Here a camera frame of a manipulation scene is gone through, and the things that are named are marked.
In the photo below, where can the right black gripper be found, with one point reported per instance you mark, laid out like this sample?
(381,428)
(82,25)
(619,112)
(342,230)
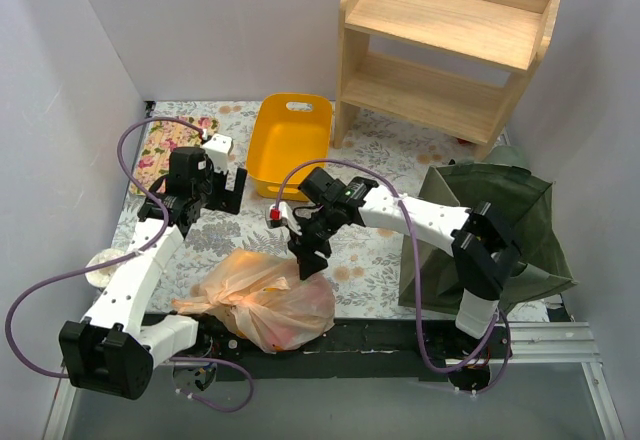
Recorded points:
(309,248)

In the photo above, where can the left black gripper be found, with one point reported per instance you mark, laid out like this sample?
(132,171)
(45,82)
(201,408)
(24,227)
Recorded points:
(220,192)

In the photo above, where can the orange plastic grocery bag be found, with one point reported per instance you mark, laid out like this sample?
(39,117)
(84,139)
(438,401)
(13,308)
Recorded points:
(261,298)

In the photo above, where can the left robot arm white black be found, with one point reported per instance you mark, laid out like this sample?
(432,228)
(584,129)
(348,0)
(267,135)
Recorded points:
(111,350)

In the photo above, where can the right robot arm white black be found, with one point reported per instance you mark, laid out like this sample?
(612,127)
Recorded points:
(480,241)

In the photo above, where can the floral table mat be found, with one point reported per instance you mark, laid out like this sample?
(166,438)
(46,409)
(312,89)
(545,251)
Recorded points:
(364,268)

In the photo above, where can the floral rectangular tray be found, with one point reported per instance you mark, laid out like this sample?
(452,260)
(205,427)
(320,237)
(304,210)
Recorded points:
(161,139)

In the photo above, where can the yellow plastic bin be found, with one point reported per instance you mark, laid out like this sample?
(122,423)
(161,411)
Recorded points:
(290,129)

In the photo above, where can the tape roll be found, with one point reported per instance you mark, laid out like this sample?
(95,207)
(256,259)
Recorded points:
(101,272)

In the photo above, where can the dark green tote bag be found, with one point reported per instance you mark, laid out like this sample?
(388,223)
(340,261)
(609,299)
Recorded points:
(504,180)

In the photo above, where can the wooden shelf unit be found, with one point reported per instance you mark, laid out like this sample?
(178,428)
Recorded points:
(510,35)

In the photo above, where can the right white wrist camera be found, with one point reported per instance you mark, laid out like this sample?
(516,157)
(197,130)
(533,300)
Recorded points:
(281,215)

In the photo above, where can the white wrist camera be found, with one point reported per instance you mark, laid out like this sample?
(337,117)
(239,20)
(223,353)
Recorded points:
(218,147)
(281,215)

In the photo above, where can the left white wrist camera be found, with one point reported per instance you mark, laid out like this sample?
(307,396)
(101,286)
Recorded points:
(218,147)

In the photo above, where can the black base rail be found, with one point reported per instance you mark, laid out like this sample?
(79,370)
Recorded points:
(353,348)

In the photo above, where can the aluminium frame rail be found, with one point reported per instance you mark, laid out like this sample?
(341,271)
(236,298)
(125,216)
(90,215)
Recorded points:
(552,387)

